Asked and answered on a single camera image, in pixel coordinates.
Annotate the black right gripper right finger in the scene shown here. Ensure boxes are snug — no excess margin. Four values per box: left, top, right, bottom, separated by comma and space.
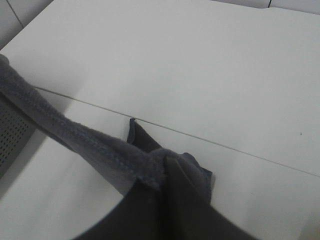
164, 157, 255, 240

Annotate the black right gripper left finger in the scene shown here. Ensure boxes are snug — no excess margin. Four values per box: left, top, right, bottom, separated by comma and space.
75, 180, 170, 240

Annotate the dark grey towel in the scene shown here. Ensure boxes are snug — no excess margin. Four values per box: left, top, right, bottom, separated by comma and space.
0, 56, 212, 203

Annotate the grey perforated plastic basket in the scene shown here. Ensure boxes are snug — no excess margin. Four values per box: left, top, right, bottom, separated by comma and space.
0, 99, 35, 177

